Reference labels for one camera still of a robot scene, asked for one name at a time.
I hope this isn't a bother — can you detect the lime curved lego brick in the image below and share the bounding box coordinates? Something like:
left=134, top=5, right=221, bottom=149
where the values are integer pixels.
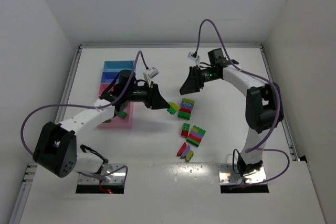
left=169, top=102, right=180, bottom=111

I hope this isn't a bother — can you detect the dark green lego brick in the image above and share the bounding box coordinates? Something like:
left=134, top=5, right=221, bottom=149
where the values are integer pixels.
left=167, top=106, right=177, bottom=115

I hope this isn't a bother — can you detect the purple flower lego brick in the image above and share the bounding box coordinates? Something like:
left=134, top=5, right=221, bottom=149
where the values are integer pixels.
left=180, top=102, right=193, bottom=110

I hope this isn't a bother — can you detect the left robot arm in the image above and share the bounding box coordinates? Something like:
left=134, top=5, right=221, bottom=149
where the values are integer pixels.
left=33, top=70, right=170, bottom=179

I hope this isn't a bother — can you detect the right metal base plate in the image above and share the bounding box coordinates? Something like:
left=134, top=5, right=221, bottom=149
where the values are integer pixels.
left=217, top=163, right=267, bottom=184

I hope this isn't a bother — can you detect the purple half round lego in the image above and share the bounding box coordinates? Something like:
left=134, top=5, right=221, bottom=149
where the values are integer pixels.
left=181, top=145, right=191, bottom=158

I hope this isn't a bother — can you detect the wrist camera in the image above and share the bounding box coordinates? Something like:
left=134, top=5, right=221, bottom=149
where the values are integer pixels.
left=187, top=52, right=200, bottom=62
left=143, top=67, right=159, bottom=83

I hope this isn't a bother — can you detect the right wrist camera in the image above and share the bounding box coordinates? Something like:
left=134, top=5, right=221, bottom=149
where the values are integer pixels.
left=187, top=52, right=200, bottom=62

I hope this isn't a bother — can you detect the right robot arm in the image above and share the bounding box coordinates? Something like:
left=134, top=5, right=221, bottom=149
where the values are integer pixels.
left=180, top=48, right=283, bottom=176

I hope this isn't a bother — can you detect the multicolour stacked lego block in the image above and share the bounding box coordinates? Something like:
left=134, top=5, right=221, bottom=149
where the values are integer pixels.
left=186, top=125, right=206, bottom=147

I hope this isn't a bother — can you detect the light blue bin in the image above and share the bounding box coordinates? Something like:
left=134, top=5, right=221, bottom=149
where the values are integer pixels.
left=103, top=60, right=134, bottom=72

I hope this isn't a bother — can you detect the dark blue bin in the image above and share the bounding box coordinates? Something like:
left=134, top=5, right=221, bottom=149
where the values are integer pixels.
left=101, top=71, right=120, bottom=84

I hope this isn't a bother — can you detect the metal base plate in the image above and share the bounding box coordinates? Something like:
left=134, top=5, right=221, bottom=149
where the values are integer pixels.
left=78, top=163, right=128, bottom=186
left=217, top=163, right=267, bottom=184

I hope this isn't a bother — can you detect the red and green lego block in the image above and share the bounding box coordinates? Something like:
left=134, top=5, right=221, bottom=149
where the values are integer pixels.
left=181, top=123, right=190, bottom=138

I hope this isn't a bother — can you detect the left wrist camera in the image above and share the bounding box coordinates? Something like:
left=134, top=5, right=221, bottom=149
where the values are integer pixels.
left=143, top=67, right=159, bottom=83

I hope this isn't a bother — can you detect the red half round lego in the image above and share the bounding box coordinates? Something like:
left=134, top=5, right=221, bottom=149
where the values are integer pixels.
left=177, top=143, right=187, bottom=156

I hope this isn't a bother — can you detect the green lego in bin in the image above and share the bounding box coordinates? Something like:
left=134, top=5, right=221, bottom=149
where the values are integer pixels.
left=118, top=111, right=128, bottom=119

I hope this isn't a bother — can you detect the upper pink bin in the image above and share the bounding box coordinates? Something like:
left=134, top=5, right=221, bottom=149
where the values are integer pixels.
left=99, top=83, right=114, bottom=99

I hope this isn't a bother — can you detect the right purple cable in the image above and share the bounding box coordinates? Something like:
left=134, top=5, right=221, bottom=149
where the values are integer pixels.
left=194, top=19, right=290, bottom=188

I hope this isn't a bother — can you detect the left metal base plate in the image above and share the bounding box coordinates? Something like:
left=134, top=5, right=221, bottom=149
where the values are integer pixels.
left=78, top=163, right=128, bottom=186

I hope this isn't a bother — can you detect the lime small lego brick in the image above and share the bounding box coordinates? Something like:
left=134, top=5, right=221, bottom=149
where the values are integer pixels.
left=185, top=151, right=194, bottom=162

